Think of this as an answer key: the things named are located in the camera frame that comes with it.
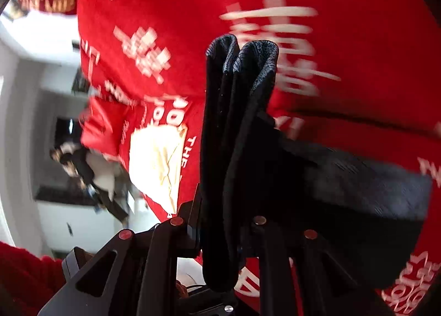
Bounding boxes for cream folded cloth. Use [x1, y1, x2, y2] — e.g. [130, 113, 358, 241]
[129, 126, 189, 214]

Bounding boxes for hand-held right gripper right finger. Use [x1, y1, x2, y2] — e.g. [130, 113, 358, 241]
[241, 215, 393, 316]

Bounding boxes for person's red sleeved left forearm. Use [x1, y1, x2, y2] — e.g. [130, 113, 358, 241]
[0, 241, 67, 316]

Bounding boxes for black pants with blue trim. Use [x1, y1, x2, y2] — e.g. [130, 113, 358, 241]
[200, 34, 433, 293]

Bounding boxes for red plastic bag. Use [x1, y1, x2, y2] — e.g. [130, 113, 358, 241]
[80, 98, 133, 162]

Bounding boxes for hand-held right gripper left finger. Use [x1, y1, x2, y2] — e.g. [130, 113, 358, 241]
[38, 183, 205, 316]

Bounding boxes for person in background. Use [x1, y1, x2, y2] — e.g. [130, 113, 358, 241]
[34, 138, 131, 222]

